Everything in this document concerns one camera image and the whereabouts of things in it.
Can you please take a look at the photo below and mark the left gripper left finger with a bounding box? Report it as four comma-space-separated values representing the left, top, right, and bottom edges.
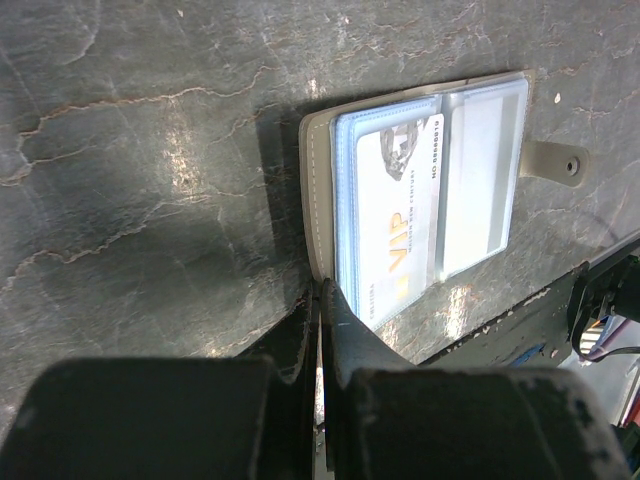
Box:
238, 281, 320, 479

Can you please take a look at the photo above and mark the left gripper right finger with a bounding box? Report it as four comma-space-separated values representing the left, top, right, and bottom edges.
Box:
321, 278, 415, 478

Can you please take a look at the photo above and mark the grey card holder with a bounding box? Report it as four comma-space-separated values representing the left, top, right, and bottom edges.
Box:
299, 70, 590, 329

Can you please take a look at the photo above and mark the white numbered card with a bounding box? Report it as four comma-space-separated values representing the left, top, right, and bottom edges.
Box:
356, 113, 444, 329

